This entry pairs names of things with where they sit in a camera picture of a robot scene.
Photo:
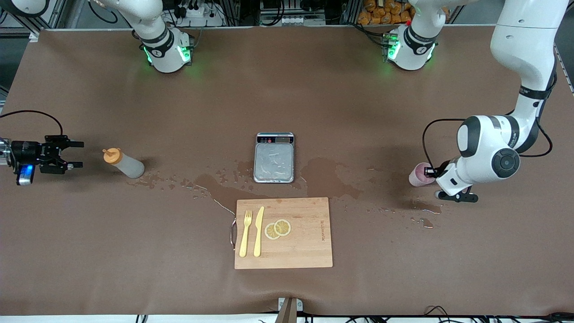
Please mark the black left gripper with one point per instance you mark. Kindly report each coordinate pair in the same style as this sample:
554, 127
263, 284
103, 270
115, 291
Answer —
440, 172

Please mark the long white socket strip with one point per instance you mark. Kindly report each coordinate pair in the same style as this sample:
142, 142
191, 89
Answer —
291, 21

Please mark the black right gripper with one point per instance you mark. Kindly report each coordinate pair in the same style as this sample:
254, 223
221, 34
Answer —
30, 150

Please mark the pink plastic cup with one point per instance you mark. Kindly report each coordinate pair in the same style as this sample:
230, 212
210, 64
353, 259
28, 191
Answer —
417, 179

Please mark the yellow plastic knife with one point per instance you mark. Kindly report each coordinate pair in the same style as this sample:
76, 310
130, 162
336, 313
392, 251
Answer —
258, 233

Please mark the brown table mat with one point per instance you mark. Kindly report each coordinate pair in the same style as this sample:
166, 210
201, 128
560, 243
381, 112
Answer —
179, 278

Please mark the lemon slice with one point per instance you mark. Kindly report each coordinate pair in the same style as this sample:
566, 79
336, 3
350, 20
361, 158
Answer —
270, 232
283, 227

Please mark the white power strip black plugs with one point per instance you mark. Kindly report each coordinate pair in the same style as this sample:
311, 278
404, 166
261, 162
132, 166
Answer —
199, 18

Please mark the silver digital kitchen scale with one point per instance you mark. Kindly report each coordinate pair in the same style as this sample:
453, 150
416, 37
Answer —
274, 161

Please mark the yellow plastic fork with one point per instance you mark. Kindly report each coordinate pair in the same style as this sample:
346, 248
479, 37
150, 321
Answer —
244, 237

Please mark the translucent squeeze bottle orange cap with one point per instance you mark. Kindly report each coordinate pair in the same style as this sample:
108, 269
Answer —
128, 165

